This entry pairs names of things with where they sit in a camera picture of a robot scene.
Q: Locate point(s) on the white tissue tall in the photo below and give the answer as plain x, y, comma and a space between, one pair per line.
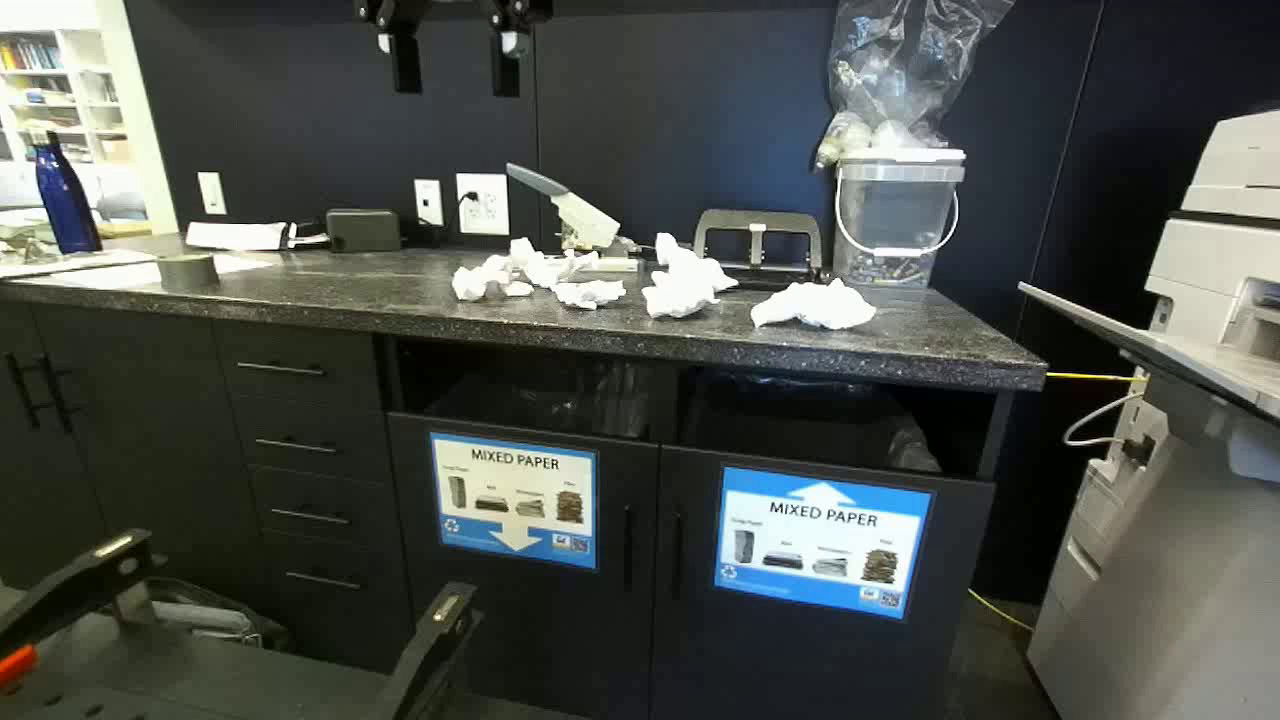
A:
681, 281

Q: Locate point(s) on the grey white stapler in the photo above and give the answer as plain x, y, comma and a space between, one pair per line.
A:
583, 220

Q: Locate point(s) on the black hole punch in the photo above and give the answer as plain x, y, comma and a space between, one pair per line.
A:
763, 250

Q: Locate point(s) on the left mixed paper label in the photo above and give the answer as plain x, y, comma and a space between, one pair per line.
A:
519, 497

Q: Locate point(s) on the mixed paper label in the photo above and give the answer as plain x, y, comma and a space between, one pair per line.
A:
819, 541
519, 497

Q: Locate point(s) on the right mixed paper label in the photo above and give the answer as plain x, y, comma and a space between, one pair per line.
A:
819, 541

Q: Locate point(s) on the clear plastic bucket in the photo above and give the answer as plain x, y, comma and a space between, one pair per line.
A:
892, 213

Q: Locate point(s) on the black box device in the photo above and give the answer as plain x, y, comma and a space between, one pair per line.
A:
362, 229

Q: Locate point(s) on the black drawer cabinet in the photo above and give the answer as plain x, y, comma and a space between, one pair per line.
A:
315, 437

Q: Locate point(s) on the clear plastic bag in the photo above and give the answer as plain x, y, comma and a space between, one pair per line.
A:
899, 66

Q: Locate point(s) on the white flat device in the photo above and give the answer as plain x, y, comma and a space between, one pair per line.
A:
234, 237

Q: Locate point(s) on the white office printer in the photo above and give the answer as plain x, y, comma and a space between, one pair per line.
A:
1167, 591

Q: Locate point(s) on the blue water bottle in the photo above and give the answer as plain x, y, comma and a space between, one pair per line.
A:
64, 199

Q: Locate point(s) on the white wall outlet plate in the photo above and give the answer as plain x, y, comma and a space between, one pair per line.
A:
481, 200

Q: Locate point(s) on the small white wall switch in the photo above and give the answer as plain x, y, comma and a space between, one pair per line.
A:
430, 200

